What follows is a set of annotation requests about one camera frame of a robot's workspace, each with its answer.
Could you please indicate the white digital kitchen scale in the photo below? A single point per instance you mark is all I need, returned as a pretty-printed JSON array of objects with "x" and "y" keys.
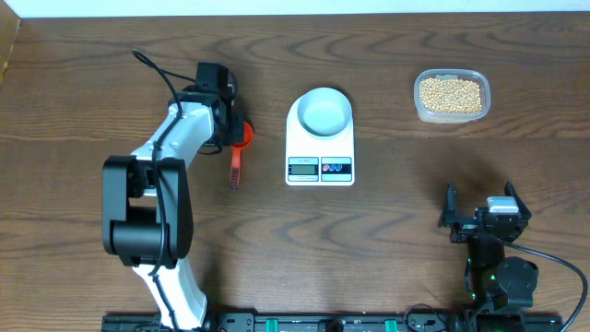
[{"x": 318, "y": 160}]

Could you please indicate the grey round bowl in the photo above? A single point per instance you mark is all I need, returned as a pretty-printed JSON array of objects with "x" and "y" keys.
[{"x": 324, "y": 112}]

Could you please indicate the pile of soybeans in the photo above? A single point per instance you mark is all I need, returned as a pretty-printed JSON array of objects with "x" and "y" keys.
[{"x": 452, "y": 95}]

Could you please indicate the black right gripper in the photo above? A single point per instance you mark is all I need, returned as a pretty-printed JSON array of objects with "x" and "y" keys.
[{"x": 462, "y": 230}]

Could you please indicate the red measuring scoop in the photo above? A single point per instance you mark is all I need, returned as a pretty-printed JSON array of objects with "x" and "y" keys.
[{"x": 236, "y": 156}]

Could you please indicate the brown cardboard panel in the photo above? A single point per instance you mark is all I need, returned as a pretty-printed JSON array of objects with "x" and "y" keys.
[{"x": 9, "y": 27}]

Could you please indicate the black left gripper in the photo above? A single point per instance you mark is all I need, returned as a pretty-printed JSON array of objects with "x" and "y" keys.
[{"x": 237, "y": 135}]

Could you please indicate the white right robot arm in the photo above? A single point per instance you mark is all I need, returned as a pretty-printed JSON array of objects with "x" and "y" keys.
[{"x": 501, "y": 286}]

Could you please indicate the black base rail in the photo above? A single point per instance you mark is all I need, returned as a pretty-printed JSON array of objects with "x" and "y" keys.
[{"x": 243, "y": 322}]

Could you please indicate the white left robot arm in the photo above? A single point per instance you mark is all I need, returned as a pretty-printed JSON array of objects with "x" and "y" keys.
[{"x": 147, "y": 218}]

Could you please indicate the clear plastic container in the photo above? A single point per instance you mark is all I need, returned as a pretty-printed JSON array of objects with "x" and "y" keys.
[{"x": 452, "y": 118}]

